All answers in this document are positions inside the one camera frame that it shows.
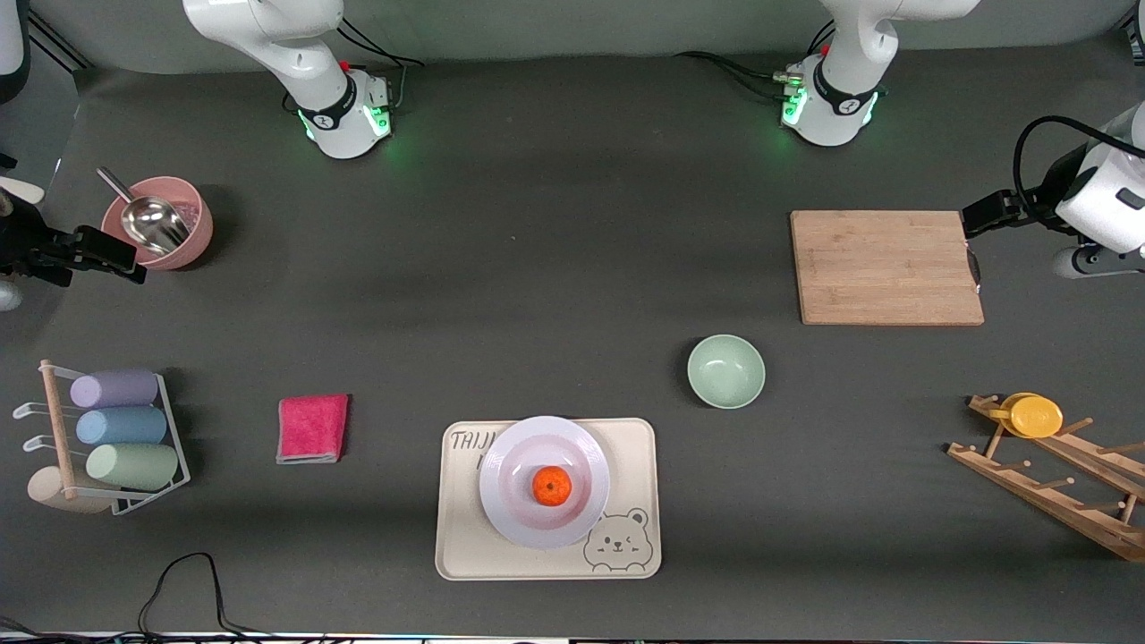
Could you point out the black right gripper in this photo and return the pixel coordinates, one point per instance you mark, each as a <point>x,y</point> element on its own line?
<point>27,241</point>

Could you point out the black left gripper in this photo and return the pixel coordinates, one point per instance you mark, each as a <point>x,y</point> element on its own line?
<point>1045,199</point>

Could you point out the white round plate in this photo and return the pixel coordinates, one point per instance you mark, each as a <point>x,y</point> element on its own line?
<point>510,501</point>

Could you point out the orange fruit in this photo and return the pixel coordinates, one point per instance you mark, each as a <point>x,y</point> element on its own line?
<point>552,487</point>

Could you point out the metal scoop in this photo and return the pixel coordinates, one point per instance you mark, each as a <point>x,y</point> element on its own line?
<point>152,224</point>

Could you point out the pink bowl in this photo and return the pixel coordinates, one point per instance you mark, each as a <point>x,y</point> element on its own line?
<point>192,241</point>

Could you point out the beige flat object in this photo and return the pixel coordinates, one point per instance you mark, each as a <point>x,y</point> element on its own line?
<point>22,191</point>

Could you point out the wooden cutting board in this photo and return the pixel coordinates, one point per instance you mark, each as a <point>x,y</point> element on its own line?
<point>886,268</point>

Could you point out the pale purple cup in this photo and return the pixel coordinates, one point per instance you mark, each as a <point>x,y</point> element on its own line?
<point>114,388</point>

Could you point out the pale blue cup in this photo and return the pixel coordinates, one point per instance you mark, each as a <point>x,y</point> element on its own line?
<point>121,426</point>

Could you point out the yellow cup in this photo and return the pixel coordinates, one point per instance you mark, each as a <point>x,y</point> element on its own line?
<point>1033,417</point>

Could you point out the pale green cup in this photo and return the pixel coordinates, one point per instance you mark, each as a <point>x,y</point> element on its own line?
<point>134,467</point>

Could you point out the beige cup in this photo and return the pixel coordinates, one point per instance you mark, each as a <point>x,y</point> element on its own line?
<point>45,492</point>

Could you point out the pink folded cloth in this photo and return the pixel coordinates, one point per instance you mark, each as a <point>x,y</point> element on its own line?
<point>313,429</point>

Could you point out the wooden drying rack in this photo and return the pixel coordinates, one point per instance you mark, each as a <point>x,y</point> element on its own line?
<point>1029,487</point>

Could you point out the pale green bowl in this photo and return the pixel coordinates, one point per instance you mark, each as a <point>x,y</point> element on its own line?
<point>726,371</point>

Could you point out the cream tray with bear print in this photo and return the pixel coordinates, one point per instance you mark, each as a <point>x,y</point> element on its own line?
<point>465,537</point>

